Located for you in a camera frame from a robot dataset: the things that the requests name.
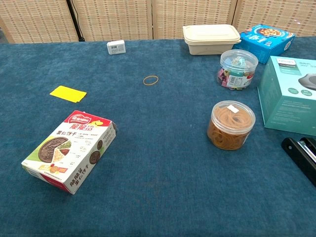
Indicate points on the small white box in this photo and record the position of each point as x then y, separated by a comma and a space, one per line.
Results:
116, 47

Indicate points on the clear jar of rubber bands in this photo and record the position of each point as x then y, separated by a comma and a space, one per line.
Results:
230, 128

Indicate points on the clear jar of binder clips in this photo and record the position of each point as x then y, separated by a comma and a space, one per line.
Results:
237, 71

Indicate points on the teal speaker box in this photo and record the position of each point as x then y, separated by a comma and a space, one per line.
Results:
288, 103

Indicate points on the red white biscuit box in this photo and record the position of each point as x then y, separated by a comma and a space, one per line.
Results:
74, 143

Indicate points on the blue tablecloth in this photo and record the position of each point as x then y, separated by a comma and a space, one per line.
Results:
158, 172

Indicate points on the bamboo folding screen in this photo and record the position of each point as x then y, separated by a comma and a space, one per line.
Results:
116, 19

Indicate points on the blue cookie box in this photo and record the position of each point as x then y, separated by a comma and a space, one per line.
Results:
266, 43

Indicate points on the loose tan rubber band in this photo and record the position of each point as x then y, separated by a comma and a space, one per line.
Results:
144, 80

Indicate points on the black stapler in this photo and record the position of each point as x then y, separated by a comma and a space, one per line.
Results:
300, 155

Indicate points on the beige lidded lunch box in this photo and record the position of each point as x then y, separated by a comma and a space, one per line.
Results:
209, 39

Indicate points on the black tripod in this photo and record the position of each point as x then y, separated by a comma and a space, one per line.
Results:
75, 21

